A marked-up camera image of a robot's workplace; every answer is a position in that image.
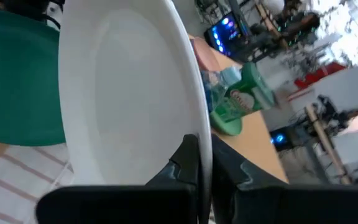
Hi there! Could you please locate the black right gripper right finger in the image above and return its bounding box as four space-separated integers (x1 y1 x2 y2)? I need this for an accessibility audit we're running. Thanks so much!
211 133 358 224

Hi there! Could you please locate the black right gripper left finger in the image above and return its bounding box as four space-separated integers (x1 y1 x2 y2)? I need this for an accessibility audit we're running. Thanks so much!
35 133 201 224

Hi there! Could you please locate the large white plate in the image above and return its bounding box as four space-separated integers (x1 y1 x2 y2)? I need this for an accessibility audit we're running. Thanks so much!
57 0 213 224

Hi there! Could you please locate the small computer with blue light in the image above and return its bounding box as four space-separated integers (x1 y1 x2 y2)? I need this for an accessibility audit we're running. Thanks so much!
268 126 295 152

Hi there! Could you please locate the green bowl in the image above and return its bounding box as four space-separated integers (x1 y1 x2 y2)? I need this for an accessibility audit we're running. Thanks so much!
209 110 244 137

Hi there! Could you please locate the white striped dish towel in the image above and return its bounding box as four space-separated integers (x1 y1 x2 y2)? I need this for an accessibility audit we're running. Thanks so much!
0 142 74 224

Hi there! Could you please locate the red object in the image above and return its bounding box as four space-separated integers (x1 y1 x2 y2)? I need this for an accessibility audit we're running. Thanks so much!
293 62 347 90

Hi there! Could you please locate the green plate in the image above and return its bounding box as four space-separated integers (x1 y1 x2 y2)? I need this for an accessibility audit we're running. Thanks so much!
0 7 67 147

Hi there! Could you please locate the computer tower with blue lights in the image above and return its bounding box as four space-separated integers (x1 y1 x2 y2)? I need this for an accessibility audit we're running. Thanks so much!
203 12 250 60

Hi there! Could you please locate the wooden post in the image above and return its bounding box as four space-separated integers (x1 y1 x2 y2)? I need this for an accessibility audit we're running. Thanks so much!
304 104 352 185

